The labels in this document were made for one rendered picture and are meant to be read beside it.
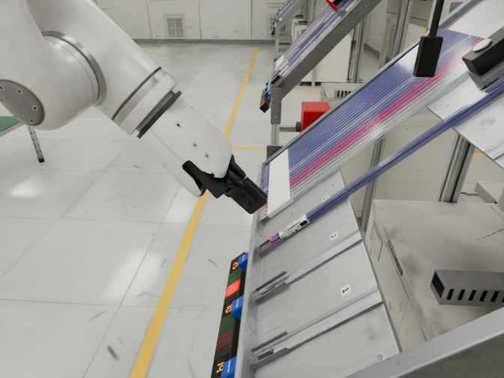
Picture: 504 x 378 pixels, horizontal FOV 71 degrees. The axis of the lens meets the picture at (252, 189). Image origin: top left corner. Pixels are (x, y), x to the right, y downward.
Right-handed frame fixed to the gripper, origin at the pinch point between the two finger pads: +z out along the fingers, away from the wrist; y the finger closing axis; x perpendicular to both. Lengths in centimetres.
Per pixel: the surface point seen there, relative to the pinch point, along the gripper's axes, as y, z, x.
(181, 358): -38, 45, -83
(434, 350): 20.1, 13.7, 10.4
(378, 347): 16.7, 14.8, 5.1
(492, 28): -31, 16, 41
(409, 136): -124, 74, 22
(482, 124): -6.6, 15.4, 27.5
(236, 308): 1.0, 12.9, -15.5
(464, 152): -49, 47, 28
